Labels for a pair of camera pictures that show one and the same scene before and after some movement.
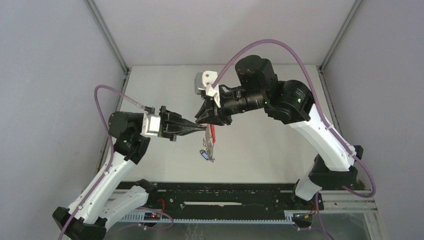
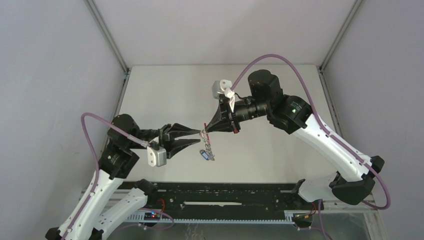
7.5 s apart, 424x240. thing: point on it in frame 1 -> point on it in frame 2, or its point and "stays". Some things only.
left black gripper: x=173 y=124 -> x=169 y=132
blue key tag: x=204 y=154 stays
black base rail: x=221 y=199 stays
